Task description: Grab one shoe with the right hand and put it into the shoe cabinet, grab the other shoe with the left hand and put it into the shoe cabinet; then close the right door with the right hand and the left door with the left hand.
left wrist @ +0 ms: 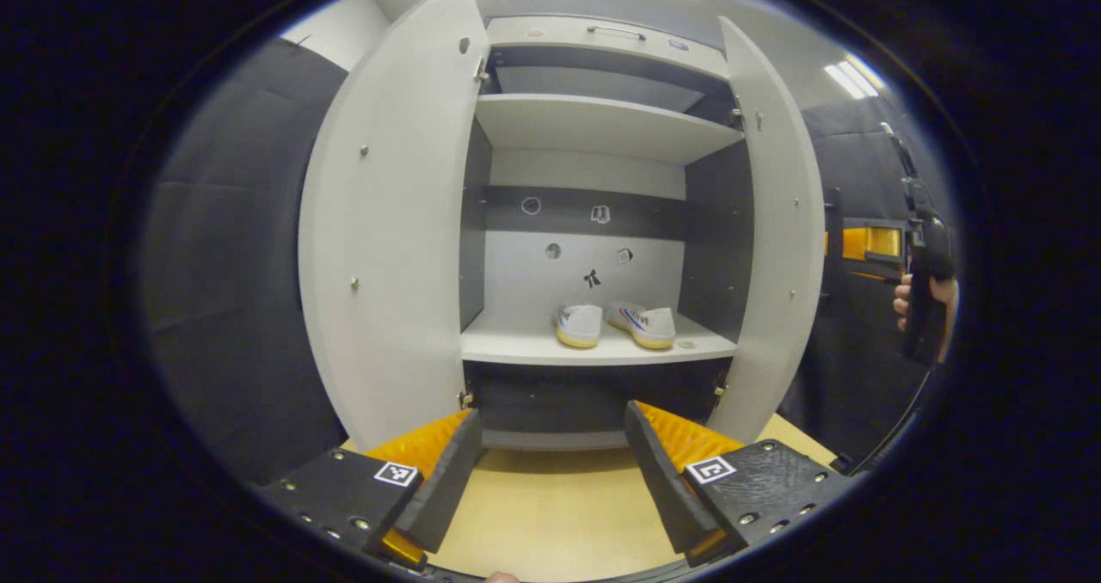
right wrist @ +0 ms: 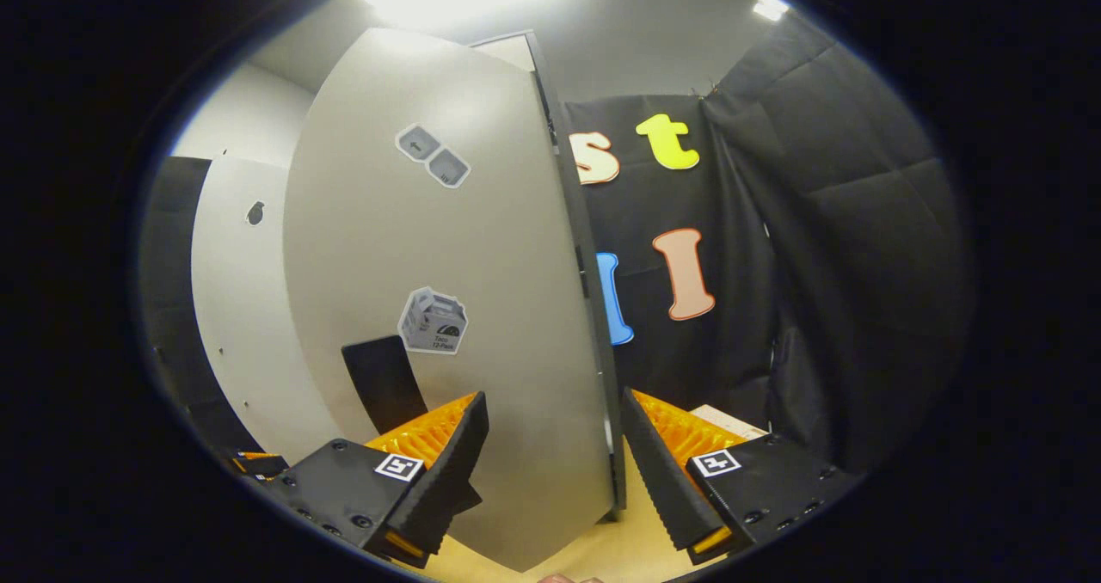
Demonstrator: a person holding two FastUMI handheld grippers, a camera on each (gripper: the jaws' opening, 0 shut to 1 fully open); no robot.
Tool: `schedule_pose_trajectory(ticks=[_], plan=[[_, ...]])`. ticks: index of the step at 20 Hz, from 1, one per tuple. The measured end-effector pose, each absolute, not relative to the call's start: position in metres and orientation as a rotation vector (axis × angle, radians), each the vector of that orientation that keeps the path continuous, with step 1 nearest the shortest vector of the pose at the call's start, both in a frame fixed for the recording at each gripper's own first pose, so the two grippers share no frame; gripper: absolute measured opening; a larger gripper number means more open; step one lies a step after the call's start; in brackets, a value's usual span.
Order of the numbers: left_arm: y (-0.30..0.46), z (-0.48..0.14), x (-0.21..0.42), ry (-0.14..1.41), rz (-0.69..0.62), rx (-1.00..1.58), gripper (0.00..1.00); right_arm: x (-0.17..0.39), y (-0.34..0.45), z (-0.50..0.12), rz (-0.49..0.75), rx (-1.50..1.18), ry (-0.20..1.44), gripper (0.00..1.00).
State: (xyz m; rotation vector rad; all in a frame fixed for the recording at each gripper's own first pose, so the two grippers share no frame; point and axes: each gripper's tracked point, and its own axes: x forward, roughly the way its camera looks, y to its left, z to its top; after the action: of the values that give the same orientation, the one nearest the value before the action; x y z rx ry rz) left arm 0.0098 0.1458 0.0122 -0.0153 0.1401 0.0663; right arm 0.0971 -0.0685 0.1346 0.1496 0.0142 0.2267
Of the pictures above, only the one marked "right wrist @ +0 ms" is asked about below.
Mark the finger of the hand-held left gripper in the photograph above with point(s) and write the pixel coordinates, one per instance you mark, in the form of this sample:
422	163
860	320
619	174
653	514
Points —
258	463

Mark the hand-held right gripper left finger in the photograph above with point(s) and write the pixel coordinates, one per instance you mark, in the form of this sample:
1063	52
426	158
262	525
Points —
447	471

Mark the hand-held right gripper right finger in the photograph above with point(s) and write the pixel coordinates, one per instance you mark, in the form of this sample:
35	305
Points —
662	471

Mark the white shoe cabinet door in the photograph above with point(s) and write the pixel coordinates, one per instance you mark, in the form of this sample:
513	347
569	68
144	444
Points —
241	308
482	248

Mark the white shoe cabinet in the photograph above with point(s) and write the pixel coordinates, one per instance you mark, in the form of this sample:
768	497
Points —
507	52

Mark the small white box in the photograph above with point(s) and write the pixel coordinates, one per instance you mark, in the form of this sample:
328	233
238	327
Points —
727	420

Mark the black backdrop cloth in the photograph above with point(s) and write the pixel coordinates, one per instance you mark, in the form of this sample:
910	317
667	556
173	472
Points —
843	248

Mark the small ceiling light panel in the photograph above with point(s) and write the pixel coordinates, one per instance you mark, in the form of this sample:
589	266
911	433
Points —
770	7

